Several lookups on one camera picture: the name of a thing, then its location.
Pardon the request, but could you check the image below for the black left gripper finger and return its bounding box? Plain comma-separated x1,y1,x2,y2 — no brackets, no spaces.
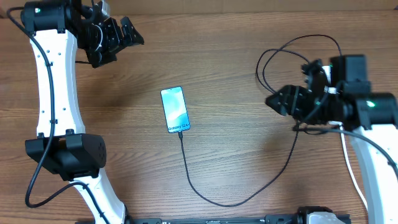
121,17,144,47
90,50,118,68

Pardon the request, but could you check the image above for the black charging cable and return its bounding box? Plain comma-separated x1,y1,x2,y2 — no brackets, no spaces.
177,34,345,208

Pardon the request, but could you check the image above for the blue Galaxy smartphone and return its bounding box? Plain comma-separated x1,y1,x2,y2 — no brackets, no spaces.
160,86,190,133

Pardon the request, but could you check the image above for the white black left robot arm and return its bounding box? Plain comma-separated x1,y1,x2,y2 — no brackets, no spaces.
14,0,144,224

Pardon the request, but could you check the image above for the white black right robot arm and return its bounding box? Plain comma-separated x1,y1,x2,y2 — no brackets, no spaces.
265,55,397,223

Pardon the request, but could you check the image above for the white power strip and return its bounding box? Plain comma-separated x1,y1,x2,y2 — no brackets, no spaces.
322,65,343,126

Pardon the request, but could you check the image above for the white power strip cord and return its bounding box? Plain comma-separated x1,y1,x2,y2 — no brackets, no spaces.
338,124,369,211

